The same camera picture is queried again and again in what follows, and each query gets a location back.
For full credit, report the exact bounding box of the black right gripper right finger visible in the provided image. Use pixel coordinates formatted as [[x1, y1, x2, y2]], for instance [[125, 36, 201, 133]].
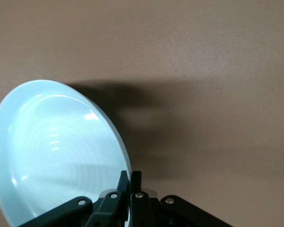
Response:
[[130, 170, 231, 227]]

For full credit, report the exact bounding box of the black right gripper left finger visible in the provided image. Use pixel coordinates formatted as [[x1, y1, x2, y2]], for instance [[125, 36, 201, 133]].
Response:
[[20, 170, 129, 227]]

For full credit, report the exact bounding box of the light blue round plate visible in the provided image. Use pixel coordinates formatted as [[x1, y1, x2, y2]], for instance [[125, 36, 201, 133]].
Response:
[[0, 79, 133, 227]]

